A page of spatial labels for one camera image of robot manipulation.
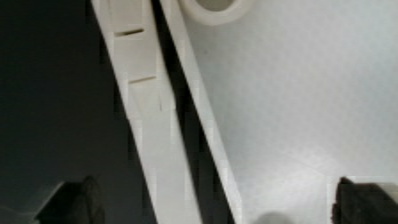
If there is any white square desk top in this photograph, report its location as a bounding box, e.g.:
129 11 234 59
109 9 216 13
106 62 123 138
163 0 398 224

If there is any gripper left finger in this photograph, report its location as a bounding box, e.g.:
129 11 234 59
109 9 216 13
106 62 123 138
36 176 106 224

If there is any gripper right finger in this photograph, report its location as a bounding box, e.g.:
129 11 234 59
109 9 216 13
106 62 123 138
331 177 398 224

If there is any white front fence bar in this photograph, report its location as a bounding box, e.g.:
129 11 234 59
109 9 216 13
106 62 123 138
91 0 203 224

